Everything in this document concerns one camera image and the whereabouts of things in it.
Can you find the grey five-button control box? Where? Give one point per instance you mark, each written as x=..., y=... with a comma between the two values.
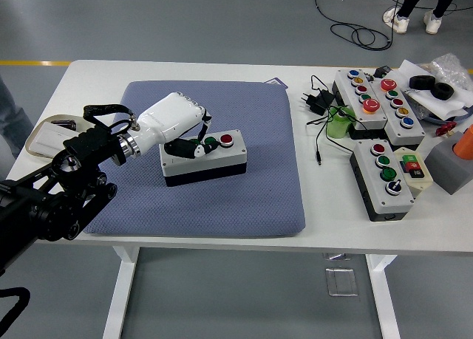
x=347, y=91
x=414, y=134

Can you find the white table leg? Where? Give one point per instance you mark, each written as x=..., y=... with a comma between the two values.
x=384, y=298
x=118, y=298

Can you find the orange cylinder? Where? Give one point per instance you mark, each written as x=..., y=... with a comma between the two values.
x=466, y=143

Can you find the clear bubble wrap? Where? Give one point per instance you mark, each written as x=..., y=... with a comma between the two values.
x=449, y=67

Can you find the beige shallow tray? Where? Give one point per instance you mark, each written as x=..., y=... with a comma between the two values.
x=30, y=148

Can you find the metal floor hatch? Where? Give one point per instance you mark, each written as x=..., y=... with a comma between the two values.
x=341, y=281

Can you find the red valve knob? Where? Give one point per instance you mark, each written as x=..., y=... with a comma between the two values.
x=445, y=128

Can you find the yellow floor tape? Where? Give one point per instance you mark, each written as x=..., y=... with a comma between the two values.
x=29, y=63

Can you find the black power adapter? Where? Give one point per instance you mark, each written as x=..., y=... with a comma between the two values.
x=317, y=102

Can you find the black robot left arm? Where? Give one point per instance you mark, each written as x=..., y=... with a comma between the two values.
x=74, y=206

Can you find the grey block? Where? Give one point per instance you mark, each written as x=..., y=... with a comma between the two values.
x=447, y=169

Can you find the purple-edged card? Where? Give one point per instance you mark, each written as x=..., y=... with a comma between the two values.
x=277, y=81

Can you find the small dark red item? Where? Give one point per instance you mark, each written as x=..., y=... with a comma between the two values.
x=66, y=124

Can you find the blue-grey textured mat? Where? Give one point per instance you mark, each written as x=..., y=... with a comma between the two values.
x=221, y=198

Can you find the blue hoop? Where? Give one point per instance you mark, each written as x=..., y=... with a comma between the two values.
x=467, y=115

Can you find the small black device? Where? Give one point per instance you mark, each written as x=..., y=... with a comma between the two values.
x=380, y=72

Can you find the white wall switch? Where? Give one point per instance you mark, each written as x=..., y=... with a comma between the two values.
x=48, y=139

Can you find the cream three-button switch box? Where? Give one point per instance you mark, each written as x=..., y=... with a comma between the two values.
x=421, y=182

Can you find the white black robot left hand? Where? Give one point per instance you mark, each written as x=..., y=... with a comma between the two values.
x=170, y=117

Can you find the grey four-button control box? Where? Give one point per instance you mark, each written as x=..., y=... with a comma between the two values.
x=221, y=161
x=397, y=202

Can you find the white paper sheet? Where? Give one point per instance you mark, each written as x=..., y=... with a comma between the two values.
x=428, y=102

